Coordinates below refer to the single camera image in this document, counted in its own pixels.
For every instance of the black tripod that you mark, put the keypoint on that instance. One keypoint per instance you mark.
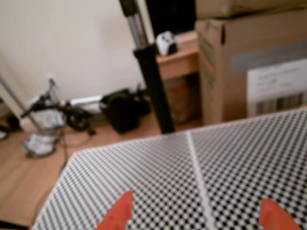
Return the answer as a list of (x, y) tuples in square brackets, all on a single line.
[(153, 83)]

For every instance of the white wall outlet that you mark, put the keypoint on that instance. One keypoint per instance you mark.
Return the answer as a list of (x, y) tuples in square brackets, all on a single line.
[(51, 80)]

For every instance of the black metal equipment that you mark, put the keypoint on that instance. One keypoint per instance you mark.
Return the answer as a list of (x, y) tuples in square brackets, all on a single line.
[(76, 117)]

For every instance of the white crumpled plastic bag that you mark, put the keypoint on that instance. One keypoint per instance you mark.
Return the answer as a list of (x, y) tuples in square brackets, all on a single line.
[(38, 143)]

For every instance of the flat cardboard box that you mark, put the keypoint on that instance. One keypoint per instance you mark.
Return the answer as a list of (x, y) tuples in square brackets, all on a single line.
[(239, 7)]

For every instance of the large cardboard box with label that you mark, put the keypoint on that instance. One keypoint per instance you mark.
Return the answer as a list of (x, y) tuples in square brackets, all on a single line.
[(223, 83)]

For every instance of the black white checkerboard paper sheet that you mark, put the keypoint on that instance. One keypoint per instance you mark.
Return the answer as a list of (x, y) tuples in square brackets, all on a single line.
[(251, 155), (120, 172)]

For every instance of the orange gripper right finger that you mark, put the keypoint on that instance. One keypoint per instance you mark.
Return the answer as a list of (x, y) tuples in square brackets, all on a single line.
[(273, 218)]

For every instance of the black television screen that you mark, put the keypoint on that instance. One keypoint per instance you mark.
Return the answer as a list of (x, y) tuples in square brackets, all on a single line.
[(170, 16)]

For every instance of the black bag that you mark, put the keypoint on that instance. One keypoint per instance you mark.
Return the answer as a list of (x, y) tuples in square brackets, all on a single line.
[(122, 112)]

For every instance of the white power strip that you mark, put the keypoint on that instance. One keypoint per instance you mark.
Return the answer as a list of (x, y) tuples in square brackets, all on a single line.
[(86, 100)]

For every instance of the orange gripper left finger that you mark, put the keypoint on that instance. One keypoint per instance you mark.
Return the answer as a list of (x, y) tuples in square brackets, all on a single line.
[(117, 213)]

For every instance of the white black game controller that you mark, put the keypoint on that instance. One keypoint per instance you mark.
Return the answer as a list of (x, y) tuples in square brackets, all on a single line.
[(165, 44)]

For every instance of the wooden side table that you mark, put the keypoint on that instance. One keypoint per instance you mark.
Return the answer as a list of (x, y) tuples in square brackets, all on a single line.
[(177, 64)]

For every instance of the silver metal pole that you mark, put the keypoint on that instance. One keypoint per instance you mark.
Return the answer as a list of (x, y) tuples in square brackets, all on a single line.
[(19, 103)]

